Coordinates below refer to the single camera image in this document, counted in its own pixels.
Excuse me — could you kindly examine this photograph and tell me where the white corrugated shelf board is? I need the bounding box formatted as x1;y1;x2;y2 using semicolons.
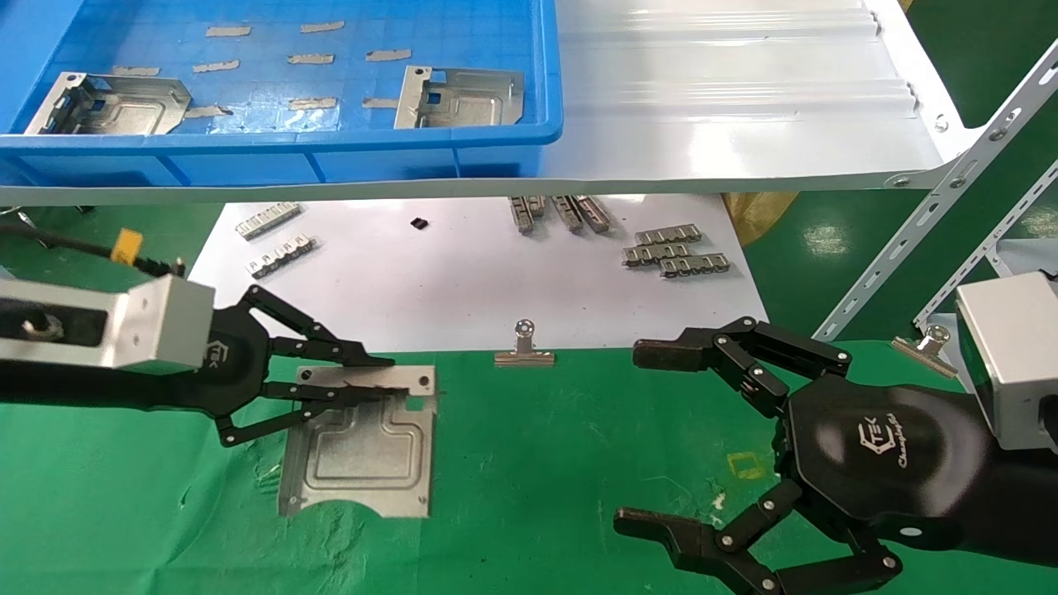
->
0;0;986;207

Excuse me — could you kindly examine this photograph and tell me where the stamped metal bracket plate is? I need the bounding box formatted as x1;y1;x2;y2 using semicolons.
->
277;365;437;520
393;66;526;130
25;73;193;136

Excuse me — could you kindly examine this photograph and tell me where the green table cloth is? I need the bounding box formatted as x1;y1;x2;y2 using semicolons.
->
0;340;1058;595

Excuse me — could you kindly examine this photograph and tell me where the black cable with yellow tag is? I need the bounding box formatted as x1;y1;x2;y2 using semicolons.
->
0;221;185;278

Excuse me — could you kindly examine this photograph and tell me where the yellow woven bag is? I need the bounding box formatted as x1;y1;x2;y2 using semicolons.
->
722;193;801;248

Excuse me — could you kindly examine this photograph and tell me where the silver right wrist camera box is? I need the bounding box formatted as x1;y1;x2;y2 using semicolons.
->
956;273;1058;452

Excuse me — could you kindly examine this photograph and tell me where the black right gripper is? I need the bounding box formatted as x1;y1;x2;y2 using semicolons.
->
613;317;994;595

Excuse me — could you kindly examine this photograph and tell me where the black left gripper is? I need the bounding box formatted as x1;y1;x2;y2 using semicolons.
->
198;285;407;448

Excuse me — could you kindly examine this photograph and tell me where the silver binder clip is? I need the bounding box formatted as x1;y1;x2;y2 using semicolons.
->
893;325;961;380
494;320;557;368

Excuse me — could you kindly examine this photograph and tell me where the white perforated angle bar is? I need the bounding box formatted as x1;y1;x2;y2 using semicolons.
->
913;164;1058;333
814;62;1058;342

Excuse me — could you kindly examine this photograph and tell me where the blue plastic bin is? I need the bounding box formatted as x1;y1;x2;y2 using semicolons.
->
0;0;565;188

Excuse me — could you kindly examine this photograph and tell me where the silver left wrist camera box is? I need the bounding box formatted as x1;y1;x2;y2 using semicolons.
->
0;275;217;375

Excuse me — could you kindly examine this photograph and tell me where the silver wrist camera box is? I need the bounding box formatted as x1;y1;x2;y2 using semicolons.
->
0;275;217;375
956;273;1058;452

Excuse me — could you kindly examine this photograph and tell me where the white paper sheet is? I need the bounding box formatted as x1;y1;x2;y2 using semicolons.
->
187;195;771;356

